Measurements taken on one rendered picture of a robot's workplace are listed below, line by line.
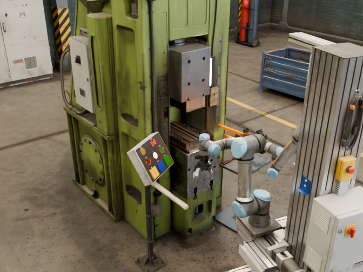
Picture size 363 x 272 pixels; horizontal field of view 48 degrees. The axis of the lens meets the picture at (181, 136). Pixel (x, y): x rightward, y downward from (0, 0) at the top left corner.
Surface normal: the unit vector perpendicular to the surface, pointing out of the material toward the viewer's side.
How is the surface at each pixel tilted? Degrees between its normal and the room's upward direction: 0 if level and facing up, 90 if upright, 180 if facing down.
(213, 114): 90
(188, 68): 90
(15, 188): 0
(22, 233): 0
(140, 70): 89
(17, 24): 90
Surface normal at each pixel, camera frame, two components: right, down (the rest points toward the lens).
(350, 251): 0.37, 0.41
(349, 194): 0.00, -0.90
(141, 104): -0.78, 0.26
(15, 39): 0.62, 0.36
